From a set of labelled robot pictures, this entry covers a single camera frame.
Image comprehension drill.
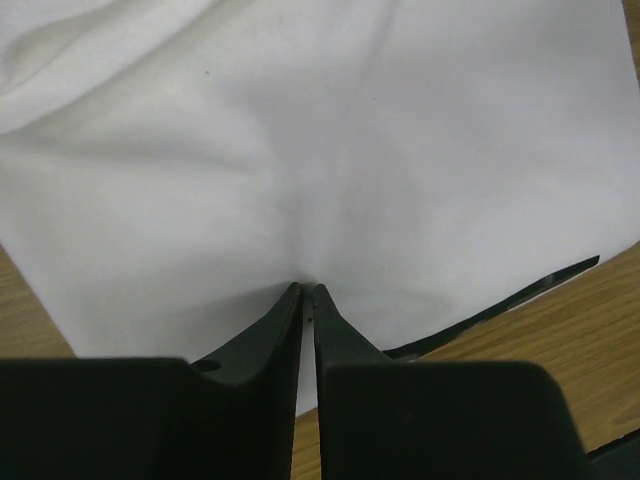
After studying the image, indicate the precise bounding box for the white t shirt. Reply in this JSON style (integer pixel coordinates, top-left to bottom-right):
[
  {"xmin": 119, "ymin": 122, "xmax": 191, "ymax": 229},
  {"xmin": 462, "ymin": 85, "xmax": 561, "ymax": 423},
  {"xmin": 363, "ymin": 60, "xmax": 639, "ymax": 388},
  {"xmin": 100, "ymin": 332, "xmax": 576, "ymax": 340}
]
[{"xmin": 0, "ymin": 0, "xmax": 640, "ymax": 419}]

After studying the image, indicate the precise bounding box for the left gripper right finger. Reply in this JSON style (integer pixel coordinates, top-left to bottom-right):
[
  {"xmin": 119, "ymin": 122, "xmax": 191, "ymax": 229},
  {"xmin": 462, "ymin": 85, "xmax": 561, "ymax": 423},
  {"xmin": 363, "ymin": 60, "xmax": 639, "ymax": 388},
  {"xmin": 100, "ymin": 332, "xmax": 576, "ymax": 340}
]
[{"xmin": 313, "ymin": 285, "xmax": 594, "ymax": 479}]

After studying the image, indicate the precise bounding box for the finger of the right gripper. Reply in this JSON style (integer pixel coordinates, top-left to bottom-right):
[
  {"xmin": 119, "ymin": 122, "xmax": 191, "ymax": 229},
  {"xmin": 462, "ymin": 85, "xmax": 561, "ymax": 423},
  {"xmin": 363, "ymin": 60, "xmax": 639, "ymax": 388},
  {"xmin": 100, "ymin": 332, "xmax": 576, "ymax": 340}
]
[{"xmin": 384, "ymin": 255, "xmax": 600, "ymax": 360}]

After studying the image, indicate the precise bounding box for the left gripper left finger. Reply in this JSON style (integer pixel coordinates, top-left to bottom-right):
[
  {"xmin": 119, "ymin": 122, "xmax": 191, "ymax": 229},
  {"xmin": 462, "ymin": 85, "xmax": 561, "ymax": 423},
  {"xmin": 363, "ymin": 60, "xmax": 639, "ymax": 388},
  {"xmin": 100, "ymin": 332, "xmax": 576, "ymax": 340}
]
[{"xmin": 1, "ymin": 284, "xmax": 303, "ymax": 479}]

